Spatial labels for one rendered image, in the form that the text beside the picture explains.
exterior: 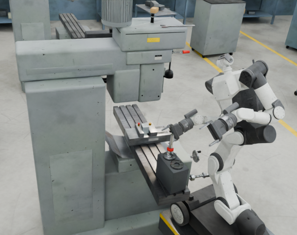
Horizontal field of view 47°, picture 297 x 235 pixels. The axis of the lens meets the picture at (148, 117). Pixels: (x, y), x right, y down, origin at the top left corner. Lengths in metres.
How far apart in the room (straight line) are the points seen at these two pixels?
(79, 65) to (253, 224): 1.60
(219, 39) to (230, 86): 5.04
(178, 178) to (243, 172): 1.99
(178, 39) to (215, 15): 4.59
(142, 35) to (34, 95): 0.78
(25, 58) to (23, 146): 2.29
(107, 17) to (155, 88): 0.63
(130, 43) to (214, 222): 1.46
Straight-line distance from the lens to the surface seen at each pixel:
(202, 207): 2.85
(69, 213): 2.89
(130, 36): 2.30
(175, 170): 2.28
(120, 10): 2.27
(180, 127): 2.43
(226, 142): 2.43
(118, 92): 2.44
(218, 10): 7.00
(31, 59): 2.27
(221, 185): 2.67
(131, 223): 3.15
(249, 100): 2.29
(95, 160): 2.59
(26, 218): 3.54
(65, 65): 2.30
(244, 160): 4.43
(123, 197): 3.03
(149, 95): 2.56
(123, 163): 2.76
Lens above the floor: 2.57
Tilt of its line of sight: 31 degrees down
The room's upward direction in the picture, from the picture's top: 5 degrees clockwise
